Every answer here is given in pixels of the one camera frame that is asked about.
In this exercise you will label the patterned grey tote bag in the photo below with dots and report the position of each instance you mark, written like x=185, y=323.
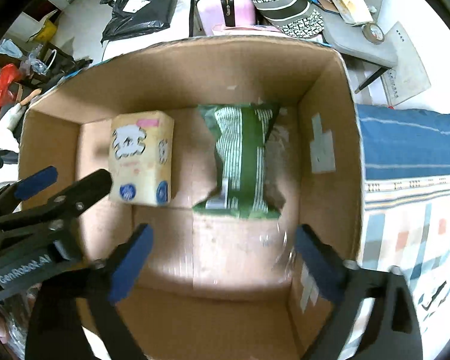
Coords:
x=285, y=2

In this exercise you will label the black plastic bag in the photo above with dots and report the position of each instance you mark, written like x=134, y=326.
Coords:
x=134, y=18

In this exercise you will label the plaid checkered tablecloth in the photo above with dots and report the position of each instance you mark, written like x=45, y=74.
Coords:
x=406, y=223

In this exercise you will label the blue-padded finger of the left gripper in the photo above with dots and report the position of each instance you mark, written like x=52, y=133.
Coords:
x=11, y=195

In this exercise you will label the green snack bag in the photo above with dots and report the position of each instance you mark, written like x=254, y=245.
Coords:
x=240, y=135

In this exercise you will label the open cardboard milk box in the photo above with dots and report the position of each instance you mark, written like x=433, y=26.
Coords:
x=214, y=287

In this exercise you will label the white leather chair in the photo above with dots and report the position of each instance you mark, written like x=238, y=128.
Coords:
x=185, y=24

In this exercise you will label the grey floor chair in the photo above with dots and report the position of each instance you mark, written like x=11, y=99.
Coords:
x=349, y=39

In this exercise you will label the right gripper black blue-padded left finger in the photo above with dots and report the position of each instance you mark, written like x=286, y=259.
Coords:
x=55, y=328

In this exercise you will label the pink suitcase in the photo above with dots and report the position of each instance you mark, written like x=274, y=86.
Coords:
x=215, y=15

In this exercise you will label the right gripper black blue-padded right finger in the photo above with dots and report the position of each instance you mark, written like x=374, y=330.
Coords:
x=392, y=330

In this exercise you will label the tape roll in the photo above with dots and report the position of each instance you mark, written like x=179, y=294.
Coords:
x=373, y=33

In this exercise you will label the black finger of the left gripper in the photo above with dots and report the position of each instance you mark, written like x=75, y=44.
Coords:
x=71, y=202

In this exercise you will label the yellow tissue pack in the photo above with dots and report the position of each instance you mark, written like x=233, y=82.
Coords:
x=140, y=158

